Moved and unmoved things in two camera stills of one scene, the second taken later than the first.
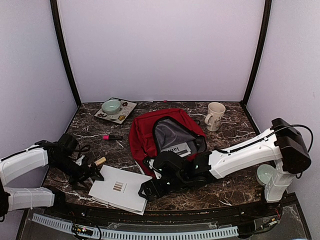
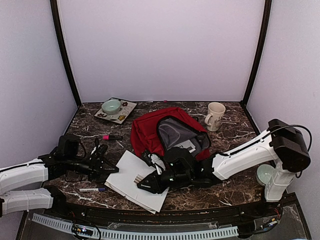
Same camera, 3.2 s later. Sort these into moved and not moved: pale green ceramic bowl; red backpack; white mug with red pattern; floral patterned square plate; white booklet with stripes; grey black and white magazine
Moved: grey black and white magazine; white booklet with stripes
Not moved: floral patterned square plate; white mug with red pattern; pale green ceramic bowl; red backpack
